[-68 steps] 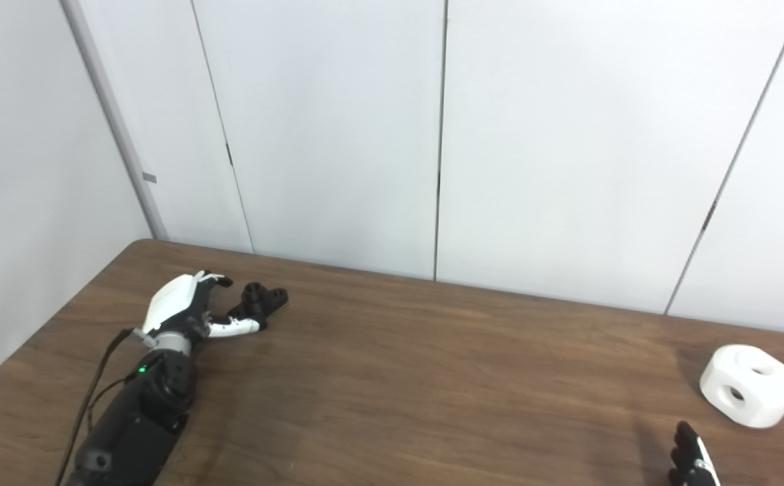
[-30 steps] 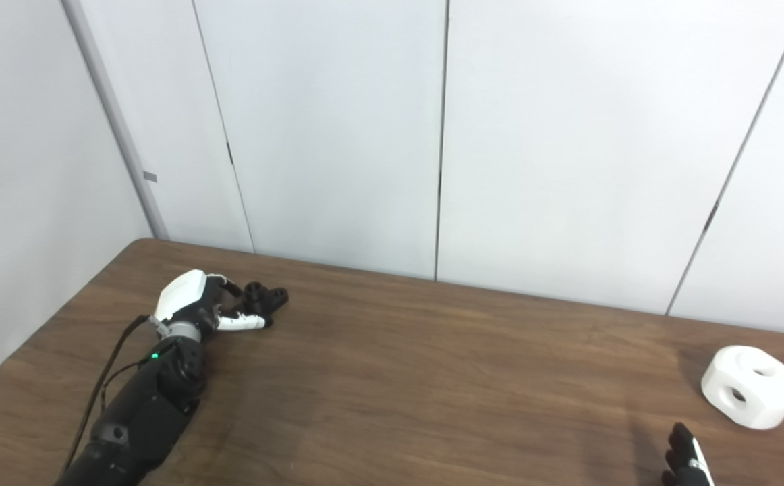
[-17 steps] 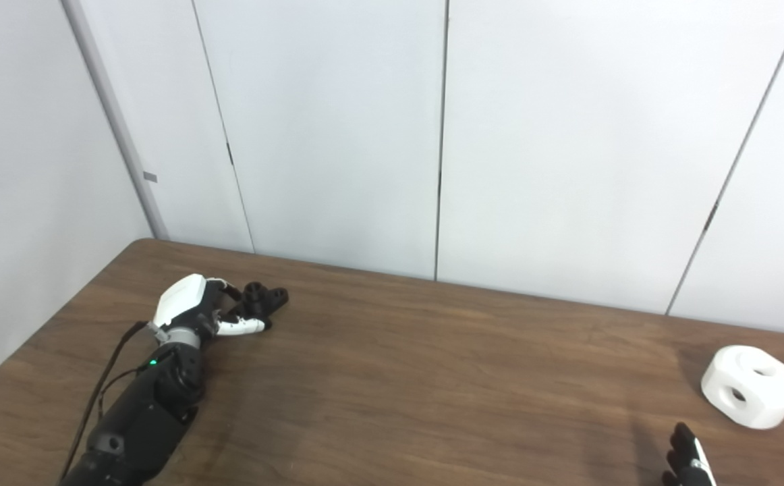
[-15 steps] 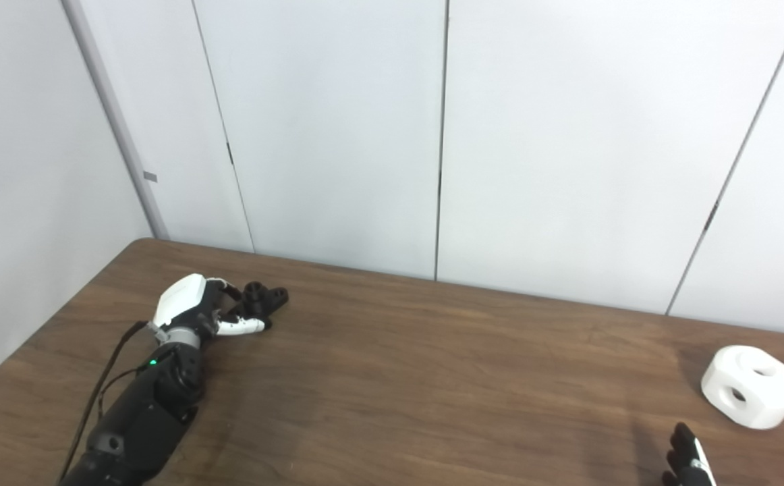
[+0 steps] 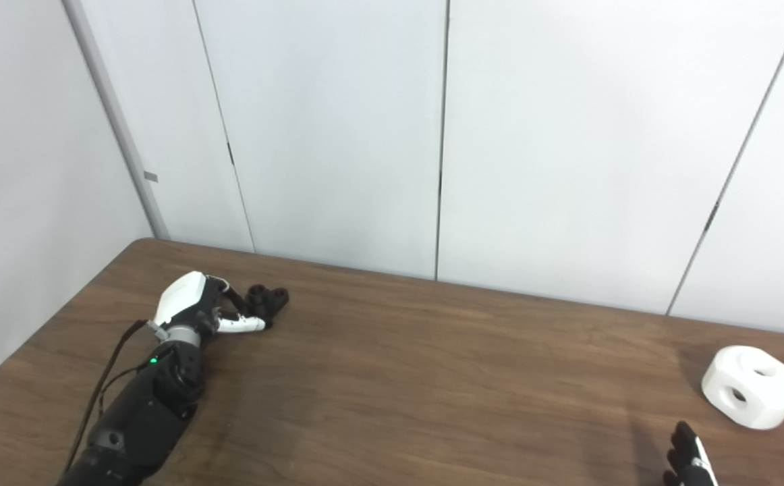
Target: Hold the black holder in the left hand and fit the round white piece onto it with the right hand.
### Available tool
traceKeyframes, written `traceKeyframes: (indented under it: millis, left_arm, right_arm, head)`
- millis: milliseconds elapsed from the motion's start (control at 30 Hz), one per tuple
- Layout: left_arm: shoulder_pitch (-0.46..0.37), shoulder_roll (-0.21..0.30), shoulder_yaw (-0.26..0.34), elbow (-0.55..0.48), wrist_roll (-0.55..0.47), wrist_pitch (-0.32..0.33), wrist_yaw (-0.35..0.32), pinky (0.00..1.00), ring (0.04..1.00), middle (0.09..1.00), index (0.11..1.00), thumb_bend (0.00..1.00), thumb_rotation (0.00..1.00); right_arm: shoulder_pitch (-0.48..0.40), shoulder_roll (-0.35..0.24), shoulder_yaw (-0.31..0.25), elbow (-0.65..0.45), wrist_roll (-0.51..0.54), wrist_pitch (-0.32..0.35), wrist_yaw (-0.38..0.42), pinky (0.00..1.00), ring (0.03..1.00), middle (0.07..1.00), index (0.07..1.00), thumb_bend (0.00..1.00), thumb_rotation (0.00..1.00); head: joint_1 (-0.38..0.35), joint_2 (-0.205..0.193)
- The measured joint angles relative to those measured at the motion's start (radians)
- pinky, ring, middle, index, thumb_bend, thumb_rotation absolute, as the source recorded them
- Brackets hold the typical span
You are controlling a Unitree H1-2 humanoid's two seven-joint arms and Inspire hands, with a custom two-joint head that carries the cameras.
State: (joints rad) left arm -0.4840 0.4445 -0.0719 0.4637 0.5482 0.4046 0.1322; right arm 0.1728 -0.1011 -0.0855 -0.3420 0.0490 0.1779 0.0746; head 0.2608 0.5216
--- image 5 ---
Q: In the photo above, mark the white and black left hand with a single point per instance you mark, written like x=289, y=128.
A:
x=179, y=297

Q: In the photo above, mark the white and black right hand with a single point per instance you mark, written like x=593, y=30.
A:
x=687, y=466

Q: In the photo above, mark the black flanged holder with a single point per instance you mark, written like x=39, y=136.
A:
x=269, y=299

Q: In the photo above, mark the round white piece with holes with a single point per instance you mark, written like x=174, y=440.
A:
x=763, y=398

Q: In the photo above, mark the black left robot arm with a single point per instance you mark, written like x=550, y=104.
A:
x=142, y=418

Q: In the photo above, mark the grey wall corner post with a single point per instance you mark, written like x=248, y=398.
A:
x=115, y=121

